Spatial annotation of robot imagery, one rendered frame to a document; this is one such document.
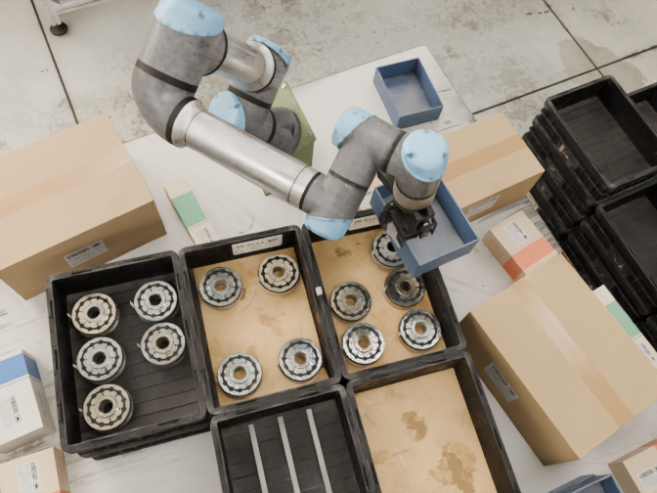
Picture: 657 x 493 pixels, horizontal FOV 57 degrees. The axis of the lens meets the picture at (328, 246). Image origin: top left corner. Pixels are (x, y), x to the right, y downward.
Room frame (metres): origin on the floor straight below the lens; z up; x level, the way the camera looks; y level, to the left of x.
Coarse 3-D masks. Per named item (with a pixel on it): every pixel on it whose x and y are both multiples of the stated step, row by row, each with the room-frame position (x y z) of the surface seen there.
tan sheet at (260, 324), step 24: (216, 264) 0.54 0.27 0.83; (240, 264) 0.55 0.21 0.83; (216, 288) 0.48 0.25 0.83; (216, 312) 0.42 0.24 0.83; (240, 312) 0.43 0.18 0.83; (264, 312) 0.44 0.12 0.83; (288, 312) 0.45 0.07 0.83; (216, 336) 0.36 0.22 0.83; (240, 336) 0.37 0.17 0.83; (264, 336) 0.38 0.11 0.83; (288, 336) 0.39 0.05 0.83; (312, 336) 0.40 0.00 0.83; (216, 360) 0.30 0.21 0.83; (264, 360) 0.32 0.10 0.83; (216, 384) 0.25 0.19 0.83; (264, 384) 0.27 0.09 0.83; (288, 384) 0.28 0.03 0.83
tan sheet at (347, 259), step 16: (352, 240) 0.68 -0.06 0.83; (368, 240) 0.69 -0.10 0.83; (320, 256) 0.61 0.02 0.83; (336, 256) 0.62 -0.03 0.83; (352, 256) 0.63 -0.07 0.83; (368, 256) 0.64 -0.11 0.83; (320, 272) 0.57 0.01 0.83; (336, 272) 0.58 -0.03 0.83; (352, 272) 0.59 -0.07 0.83; (368, 272) 0.60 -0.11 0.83; (384, 272) 0.61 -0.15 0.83; (368, 288) 0.55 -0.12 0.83; (352, 304) 0.50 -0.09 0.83; (384, 304) 0.52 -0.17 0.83; (336, 320) 0.45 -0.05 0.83; (368, 320) 0.47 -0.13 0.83; (384, 320) 0.48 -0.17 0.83; (384, 336) 0.44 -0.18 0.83; (384, 352) 0.40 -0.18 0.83; (400, 352) 0.40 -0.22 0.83; (352, 368) 0.34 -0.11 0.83; (368, 368) 0.35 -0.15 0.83
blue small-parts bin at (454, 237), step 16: (384, 192) 0.68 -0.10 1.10; (448, 192) 0.69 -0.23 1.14; (448, 208) 0.67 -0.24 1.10; (448, 224) 0.65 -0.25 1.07; (464, 224) 0.63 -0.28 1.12; (400, 240) 0.56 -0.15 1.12; (432, 240) 0.60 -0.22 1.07; (448, 240) 0.61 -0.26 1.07; (464, 240) 0.61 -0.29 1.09; (400, 256) 0.54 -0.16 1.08; (416, 256) 0.55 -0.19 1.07; (432, 256) 0.56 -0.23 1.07; (448, 256) 0.55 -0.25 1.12; (416, 272) 0.50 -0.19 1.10
